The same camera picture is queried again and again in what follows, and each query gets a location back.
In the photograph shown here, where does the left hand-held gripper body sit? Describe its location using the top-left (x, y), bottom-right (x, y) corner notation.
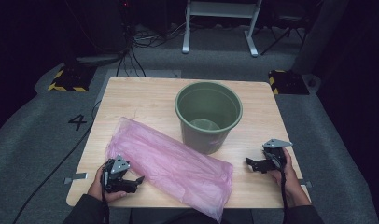
top-left (101, 154), bottom-right (139, 194)

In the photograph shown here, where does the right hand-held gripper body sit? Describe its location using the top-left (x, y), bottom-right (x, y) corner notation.
top-left (261, 138), bottom-right (294, 173)

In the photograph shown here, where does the pink plastic bag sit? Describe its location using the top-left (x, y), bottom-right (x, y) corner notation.
top-left (105, 117), bottom-right (234, 222)

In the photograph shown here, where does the green plastic bucket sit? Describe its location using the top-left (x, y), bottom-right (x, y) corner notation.
top-left (174, 81), bottom-right (244, 156)

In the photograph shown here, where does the person's left hand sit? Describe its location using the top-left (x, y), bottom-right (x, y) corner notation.
top-left (87, 164), bottom-right (128, 203)

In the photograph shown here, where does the person's right hand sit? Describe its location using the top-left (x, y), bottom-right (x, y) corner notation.
top-left (267, 147), bottom-right (304, 200)

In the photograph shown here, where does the grey tape strip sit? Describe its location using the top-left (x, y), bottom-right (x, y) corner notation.
top-left (63, 172), bottom-right (89, 185)

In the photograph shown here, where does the black yellow striped base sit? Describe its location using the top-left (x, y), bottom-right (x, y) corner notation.
top-left (48, 63), bottom-right (97, 93)
top-left (268, 69), bottom-right (311, 96)

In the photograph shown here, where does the black tripod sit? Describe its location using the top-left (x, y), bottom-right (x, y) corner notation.
top-left (260, 15), bottom-right (307, 56)

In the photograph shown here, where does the grey curtain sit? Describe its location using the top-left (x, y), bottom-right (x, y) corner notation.
top-left (291, 0), bottom-right (350, 76)

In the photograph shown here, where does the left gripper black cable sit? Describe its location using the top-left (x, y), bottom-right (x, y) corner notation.
top-left (100, 169), bottom-right (111, 224)

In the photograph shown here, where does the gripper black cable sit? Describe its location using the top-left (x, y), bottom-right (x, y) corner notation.
top-left (279, 169), bottom-right (289, 224)
top-left (100, 169), bottom-right (111, 224)

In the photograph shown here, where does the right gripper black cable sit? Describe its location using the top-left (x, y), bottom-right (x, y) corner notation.
top-left (279, 169), bottom-right (289, 224)

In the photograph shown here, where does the long black floor cable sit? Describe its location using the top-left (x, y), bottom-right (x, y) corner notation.
top-left (11, 99), bottom-right (102, 224)

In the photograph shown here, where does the bundle of black cables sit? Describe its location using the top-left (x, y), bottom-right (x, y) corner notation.
top-left (116, 0), bottom-right (187, 78)

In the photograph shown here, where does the white metal stand frame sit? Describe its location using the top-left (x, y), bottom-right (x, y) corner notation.
top-left (181, 0), bottom-right (262, 58)

